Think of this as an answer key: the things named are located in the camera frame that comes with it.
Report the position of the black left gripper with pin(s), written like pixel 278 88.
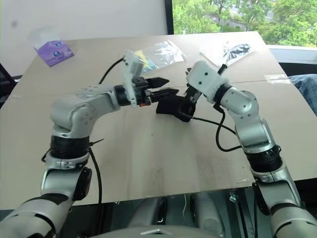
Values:
pixel 140 85

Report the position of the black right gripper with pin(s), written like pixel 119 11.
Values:
pixel 195 94

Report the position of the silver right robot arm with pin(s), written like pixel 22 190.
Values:
pixel 247 111

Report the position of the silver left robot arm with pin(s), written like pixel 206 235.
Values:
pixel 79 111

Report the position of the clear plastic bag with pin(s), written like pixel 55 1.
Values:
pixel 163 53

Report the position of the plastic bag with black print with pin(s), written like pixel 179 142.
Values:
pixel 227 52

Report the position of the clear tape strip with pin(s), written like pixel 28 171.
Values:
pixel 277 78

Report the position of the purple tissue pack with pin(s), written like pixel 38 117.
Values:
pixel 54 53

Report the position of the person in blue jeans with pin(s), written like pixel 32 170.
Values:
pixel 305 89

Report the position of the metal table clamp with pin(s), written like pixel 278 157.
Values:
pixel 233 196

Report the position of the grey rounded robot body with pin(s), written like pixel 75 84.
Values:
pixel 173 218

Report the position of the black chair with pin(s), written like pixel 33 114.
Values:
pixel 5 84

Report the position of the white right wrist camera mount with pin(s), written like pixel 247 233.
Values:
pixel 205 77

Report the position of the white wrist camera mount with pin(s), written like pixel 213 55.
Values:
pixel 131 67
pixel 205 77

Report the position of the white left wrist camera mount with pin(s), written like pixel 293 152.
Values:
pixel 131 67

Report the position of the black window frame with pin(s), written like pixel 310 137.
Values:
pixel 169 17

